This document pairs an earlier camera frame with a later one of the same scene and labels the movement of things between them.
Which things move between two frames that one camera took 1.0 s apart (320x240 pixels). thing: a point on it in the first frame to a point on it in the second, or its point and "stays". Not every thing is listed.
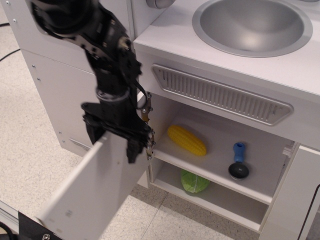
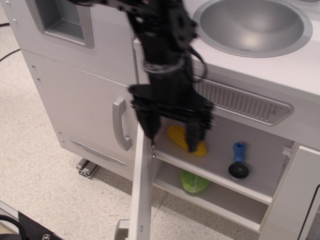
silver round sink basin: x=252 y=28 stays
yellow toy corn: x=187 y=140 stays
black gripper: x=120 y=117 to x=171 y=90
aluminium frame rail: x=10 y=216 stays
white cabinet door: x=88 y=205 to x=141 y=211
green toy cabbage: x=193 y=183 stays
